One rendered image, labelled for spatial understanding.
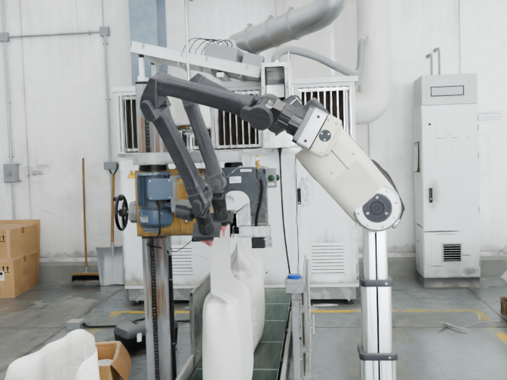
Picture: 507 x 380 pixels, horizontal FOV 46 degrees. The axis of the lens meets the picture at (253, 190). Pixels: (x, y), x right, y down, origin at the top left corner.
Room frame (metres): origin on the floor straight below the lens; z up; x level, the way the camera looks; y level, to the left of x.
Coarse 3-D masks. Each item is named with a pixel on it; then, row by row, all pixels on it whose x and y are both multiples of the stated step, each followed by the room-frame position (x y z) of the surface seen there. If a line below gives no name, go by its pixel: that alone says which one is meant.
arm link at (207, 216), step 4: (208, 208) 2.09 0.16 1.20; (192, 212) 2.09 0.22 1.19; (204, 212) 2.08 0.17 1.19; (208, 212) 2.08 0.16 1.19; (192, 216) 2.11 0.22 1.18; (196, 216) 2.07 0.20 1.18; (200, 216) 2.07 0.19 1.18; (204, 216) 2.07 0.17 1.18; (208, 216) 2.08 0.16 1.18; (196, 220) 2.10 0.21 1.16; (200, 220) 2.08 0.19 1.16; (204, 220) 2.08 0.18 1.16; (208, 220) 2.09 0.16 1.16; (200, 224) 2.10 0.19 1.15; (204, 224) 2.10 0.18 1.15; (208, 224) 2.10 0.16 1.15
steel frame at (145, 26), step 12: (132, 0) 6.45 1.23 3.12; (144, 0) 6.44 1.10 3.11; (156, 0) 6.83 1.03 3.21; (132, 12) 6.45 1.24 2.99; (144, 12) 6.44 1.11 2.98; (156, 12) 6.43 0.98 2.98; (132, 24) 6.45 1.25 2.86; (144, 24) 6.44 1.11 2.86; (156, 24) 6.42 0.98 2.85; (132, 36) 6.45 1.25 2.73; (144, 36) 6.44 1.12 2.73; (156, 36) 6.42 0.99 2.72; (132, 60) 6.45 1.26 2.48; (144, 60) 6.44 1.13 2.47; (132, 72) 6.45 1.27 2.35; (156, 72) 6.42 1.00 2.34; (132, 84) 6.45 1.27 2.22
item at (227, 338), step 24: (216, 240) 2.33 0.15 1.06; (216, 264) 2.32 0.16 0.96; (216, 288) 2.29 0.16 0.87; (240, 288) 2.49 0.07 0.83; (216, 312) 2.29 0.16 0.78; (240, 312) 2.34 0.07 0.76; (216, 336) 2.27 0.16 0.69; (240, 336) 2.30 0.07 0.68; (216, 360) 2.27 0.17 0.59; (240, 360) 2.29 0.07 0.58
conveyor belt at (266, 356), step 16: (272, 288) 4.49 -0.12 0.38; (272, 304) 3.99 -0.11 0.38; (288, 304) 3.98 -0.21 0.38; (272, 320) 3.58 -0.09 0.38; (288, 320) 3.88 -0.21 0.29; (272, 336) 3.26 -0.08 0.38; (256, 352) 3.00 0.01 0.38; (272, 352) 2.99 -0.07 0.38; (256, 368) 2.77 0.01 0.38; (272, 368) 2.76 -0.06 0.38
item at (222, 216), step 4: (224, 208) 2.43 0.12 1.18; (216, 212) 2.43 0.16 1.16; (220, 212) 2.42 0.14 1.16; (224, 212) 2.43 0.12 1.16; (212, 216) 2.48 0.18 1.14; (216, 216) 2.44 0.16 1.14; (220, 216) 2.44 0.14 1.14; (224, 216) 2.44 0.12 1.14; (228, 216) 2.47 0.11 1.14; (232, 216) 2.46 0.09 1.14; (212, 220) 2.45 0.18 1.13; (216, 220) 2.45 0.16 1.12; (220, 220) 2.44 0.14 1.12; (224, 220) 2.44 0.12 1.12; (228, 220) 2.44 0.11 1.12; (232, 220) 2.45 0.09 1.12
